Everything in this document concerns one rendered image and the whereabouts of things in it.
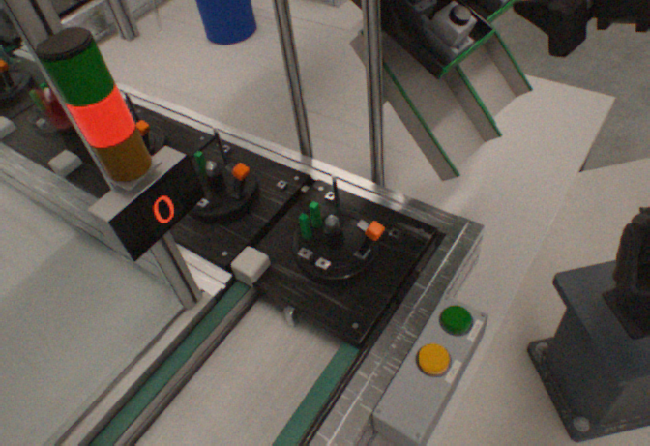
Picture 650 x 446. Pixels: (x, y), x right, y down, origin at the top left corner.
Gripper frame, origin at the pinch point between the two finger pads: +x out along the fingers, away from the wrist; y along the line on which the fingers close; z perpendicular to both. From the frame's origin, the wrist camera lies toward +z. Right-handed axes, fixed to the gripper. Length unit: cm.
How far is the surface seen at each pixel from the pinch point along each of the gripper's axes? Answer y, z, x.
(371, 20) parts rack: 9.7, 0.1, 21.6
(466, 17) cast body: 2.1, -2.4, 11.5
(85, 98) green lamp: 50, 11, 18
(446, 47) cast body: 4.2, -6.0, 13.9
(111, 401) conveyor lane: 67, -29, 28
